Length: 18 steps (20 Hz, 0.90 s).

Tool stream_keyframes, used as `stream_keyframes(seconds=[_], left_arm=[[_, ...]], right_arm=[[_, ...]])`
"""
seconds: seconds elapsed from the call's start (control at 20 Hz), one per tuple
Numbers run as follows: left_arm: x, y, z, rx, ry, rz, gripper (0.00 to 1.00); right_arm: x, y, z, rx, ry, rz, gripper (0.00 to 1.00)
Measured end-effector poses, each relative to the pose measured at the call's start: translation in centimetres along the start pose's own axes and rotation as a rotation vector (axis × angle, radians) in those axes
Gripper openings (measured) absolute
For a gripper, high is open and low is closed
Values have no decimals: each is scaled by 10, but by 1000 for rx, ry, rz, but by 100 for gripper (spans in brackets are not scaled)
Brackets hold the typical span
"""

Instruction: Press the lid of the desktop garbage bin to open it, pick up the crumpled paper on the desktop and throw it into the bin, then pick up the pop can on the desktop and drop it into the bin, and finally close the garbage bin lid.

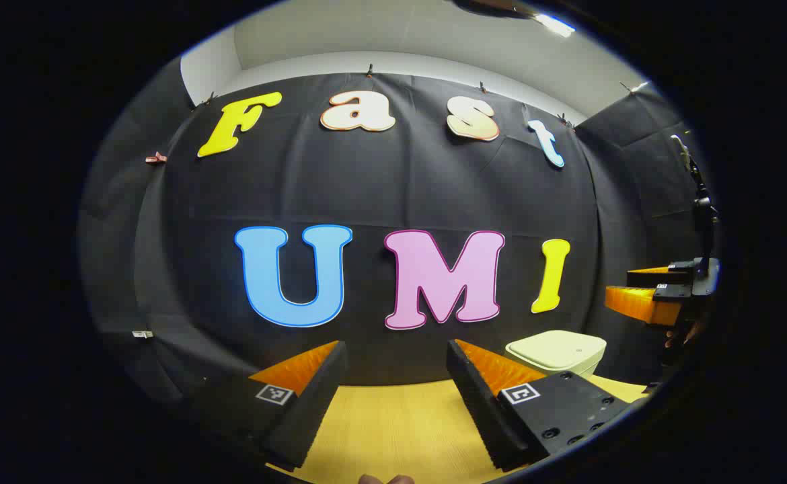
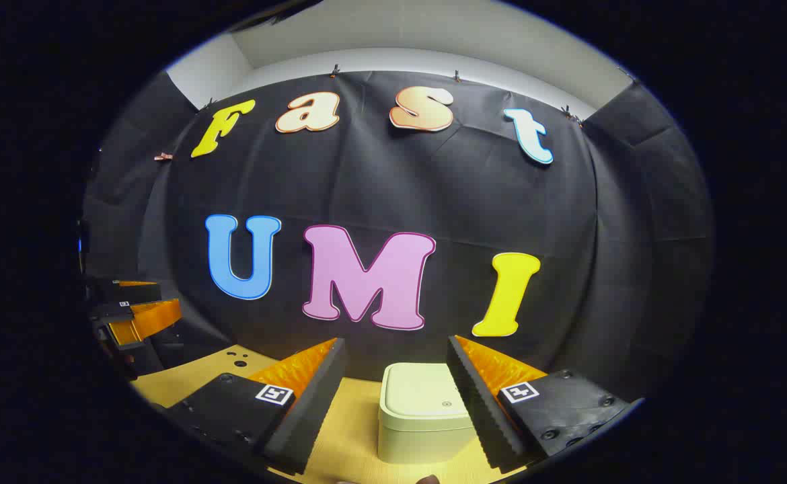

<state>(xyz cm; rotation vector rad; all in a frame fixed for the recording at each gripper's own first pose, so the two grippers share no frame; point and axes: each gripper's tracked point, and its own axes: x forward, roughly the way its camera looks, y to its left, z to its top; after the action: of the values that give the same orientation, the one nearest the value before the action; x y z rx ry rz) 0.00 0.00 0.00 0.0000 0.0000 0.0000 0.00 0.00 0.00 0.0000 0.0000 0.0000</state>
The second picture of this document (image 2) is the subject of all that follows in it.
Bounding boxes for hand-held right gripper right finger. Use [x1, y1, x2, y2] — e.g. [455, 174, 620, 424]
[446, 335, 636, 471]

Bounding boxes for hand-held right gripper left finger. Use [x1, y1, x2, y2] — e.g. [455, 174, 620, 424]
[165, 337, 348, 475]

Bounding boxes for pale green garbage bin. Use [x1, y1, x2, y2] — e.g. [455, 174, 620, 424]
[377, 363, 495, 465]

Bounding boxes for wooden desktop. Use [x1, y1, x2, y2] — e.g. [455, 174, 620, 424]
[130, 344, 529, 484]

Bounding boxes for black backdrop cloth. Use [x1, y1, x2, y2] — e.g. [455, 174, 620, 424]
[81, 67, 716, 404]

